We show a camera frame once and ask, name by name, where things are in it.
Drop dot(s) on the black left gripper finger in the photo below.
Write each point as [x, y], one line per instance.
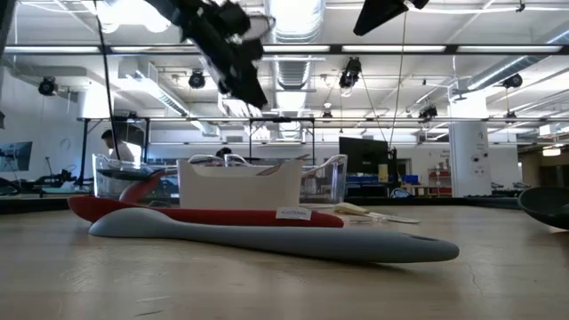
[244, 80]

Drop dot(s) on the grey silicone spoon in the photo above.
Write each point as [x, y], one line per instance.
[266, 240]

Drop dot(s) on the large black spoon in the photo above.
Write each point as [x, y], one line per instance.
[547, 204]

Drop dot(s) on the black background robot arm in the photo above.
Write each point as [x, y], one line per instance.
[58, 178]

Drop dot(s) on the black ceiling spotlight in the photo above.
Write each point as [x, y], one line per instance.
[428, 112]
[197, 80]
[351, 73]
[47, 86]
[513, 81]

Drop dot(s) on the black overhead beam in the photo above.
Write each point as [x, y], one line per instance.
[452, 49]

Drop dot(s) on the person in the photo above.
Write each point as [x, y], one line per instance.
[122, 151]
[223, 152]

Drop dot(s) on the white rectangular plastic bin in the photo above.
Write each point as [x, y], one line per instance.
[231, 186]

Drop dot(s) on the black monitor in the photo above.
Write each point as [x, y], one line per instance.
[362, 155]

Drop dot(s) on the white column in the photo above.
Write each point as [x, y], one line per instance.
[469, 155]

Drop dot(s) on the yellow canister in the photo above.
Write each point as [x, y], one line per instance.
[383, 173]

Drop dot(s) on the silver ventilation duct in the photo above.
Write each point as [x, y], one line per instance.
[502, 71]
[293, 71]

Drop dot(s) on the wall lamp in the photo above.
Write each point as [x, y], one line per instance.
[551, 151]

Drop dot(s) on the black metal table frame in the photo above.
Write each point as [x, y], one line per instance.
[44, 205]

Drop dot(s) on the wall screen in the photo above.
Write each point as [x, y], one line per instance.
[15, 155]

